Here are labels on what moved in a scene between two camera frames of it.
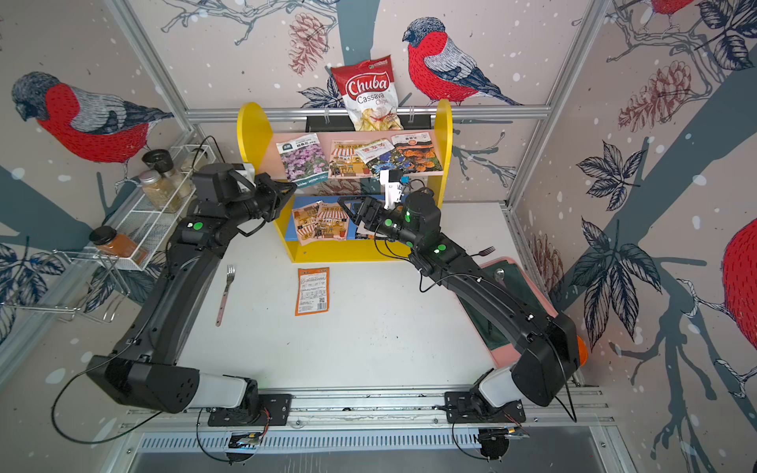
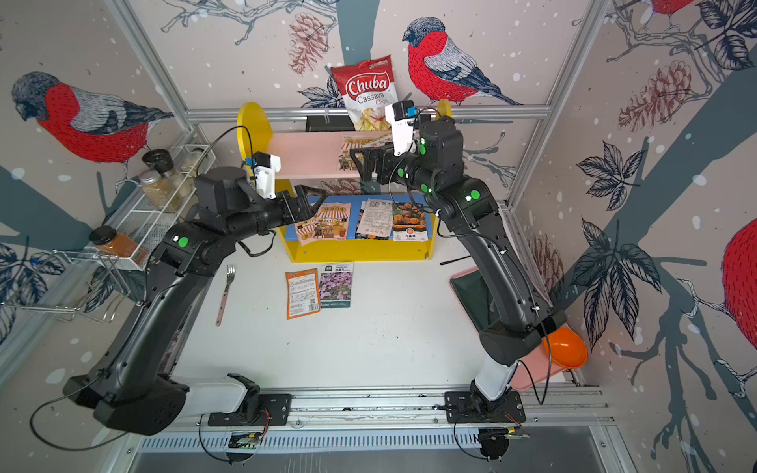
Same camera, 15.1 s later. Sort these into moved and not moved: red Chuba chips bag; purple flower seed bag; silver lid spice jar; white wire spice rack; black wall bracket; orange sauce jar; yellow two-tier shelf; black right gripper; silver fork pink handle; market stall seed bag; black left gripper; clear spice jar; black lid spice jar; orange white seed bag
Moved: purple flower seed bag; market stall seed bag; orange white seed bag; black right gripper; black left gripper
Not moved: red Chuba chips bag; orange sauce jar; yellow two-tier shelf; silver fork pink handle; clear spice jar; silver lid spice jar; white wire spice rack; black lid spice jar; black wall bracket
